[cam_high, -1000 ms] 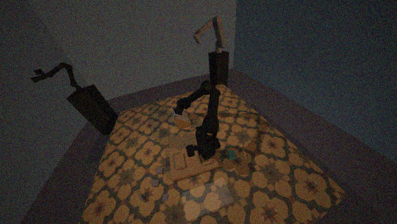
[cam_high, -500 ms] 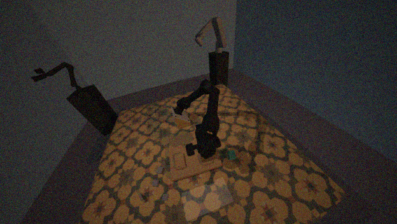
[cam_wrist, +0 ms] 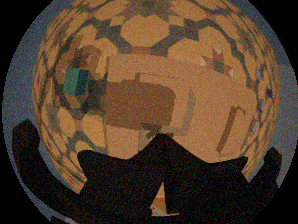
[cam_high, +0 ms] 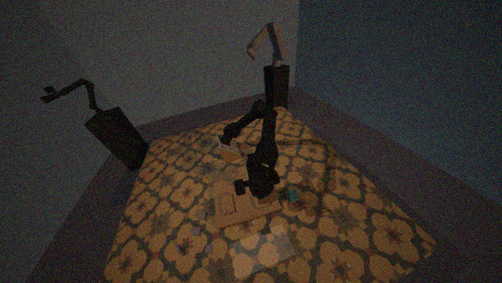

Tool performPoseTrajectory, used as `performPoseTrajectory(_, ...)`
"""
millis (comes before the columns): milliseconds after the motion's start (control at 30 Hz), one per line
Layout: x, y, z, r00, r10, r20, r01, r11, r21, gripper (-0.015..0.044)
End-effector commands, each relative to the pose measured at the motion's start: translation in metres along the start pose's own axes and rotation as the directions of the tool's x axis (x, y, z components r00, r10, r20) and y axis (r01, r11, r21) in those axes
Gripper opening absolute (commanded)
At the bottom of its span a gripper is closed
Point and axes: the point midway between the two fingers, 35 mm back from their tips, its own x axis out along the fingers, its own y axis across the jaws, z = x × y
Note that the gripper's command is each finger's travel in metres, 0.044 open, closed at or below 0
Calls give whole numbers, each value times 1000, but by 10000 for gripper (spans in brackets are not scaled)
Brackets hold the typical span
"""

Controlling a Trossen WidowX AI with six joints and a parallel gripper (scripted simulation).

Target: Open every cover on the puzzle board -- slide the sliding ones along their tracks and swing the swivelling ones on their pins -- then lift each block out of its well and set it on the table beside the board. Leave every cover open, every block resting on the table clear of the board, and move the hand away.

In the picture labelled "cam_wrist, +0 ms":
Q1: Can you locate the green rectangular block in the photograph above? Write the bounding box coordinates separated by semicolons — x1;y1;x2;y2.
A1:
63;67;89;96

